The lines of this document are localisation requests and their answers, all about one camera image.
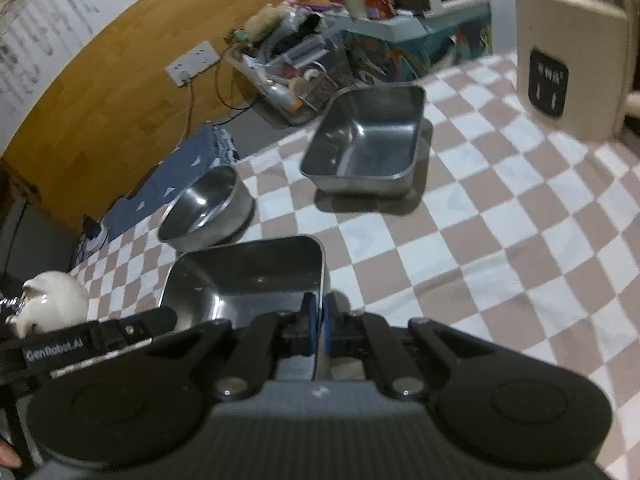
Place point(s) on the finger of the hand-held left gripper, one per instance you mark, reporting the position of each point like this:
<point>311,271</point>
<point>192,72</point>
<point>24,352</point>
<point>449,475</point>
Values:
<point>135,330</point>

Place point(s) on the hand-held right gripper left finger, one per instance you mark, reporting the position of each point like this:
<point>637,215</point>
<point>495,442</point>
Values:
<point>311,320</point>

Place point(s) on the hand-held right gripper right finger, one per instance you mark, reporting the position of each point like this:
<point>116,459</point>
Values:
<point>330,320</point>

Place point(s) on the square stainless steel tray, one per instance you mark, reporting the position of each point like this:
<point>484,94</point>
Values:
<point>240,280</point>
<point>365,145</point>

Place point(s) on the round stainless steel bowl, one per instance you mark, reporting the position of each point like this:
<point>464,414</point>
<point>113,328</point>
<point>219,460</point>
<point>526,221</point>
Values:
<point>200,210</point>

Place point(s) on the person's left hand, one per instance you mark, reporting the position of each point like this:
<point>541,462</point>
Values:
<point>7,456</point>

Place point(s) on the white cat-shaped ceramic jar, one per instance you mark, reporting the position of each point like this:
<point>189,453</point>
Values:
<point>55,300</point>

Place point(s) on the silver metal ornament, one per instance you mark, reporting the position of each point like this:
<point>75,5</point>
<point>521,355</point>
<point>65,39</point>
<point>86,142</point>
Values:
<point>12,310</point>

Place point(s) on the dark grey cabinet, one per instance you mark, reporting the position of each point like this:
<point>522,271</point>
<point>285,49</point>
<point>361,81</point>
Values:
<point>40,245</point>

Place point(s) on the black charger plug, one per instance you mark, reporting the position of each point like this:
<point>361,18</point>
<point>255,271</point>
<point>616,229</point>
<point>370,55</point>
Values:
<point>91,226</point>

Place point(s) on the blue quilt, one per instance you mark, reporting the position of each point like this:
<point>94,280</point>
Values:
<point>180,170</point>

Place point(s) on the brown white checkered cloth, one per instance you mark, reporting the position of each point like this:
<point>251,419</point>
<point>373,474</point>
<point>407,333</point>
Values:
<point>500,210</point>

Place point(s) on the clear plastic storage box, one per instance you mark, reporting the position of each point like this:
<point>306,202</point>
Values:
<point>300,85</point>

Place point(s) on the teal patterned box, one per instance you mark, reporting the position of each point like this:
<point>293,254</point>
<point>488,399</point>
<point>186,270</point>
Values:
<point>400,55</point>

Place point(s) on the beige plush toy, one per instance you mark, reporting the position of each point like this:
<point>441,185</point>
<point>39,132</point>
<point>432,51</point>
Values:
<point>262,21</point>

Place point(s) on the beige electric kettle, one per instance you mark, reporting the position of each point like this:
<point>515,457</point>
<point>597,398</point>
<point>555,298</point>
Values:
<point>575,35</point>

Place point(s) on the white wall socket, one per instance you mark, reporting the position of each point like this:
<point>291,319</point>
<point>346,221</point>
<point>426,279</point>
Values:
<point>179,69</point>

